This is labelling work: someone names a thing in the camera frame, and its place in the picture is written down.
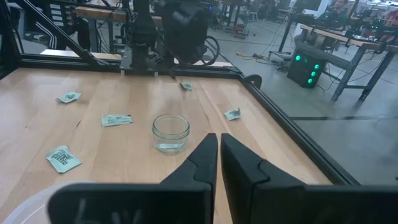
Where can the clear plastic deli container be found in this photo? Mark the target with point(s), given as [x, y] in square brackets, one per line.
[28, 211]

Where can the black frame bracket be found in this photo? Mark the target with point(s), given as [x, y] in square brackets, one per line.
[252, 76]

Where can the black computer tower green lights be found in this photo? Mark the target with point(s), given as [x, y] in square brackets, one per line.
[298, 73]

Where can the person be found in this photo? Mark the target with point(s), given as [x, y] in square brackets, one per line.
[339, 6]

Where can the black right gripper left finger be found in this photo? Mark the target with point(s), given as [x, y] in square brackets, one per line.
[199, 174]

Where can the green white sweetener packet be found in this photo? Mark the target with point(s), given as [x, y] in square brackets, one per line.
[116, 120]
[232, 114]
[63, 159]
[69, 97]
[187, 86]

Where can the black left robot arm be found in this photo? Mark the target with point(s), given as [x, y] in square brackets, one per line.
[141, 28]

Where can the cabinet with white labels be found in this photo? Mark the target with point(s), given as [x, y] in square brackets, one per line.
[56, 12]

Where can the wooden workbench black legs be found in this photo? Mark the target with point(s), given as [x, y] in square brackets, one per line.
[93, 14]
[342, 38]

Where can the black aluminium table frame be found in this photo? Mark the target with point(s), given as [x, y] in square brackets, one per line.
[56, 59]

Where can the small clear glass jar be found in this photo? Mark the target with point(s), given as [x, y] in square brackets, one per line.
[155, 133]

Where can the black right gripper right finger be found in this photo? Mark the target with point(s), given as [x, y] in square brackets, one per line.
[245, 174]

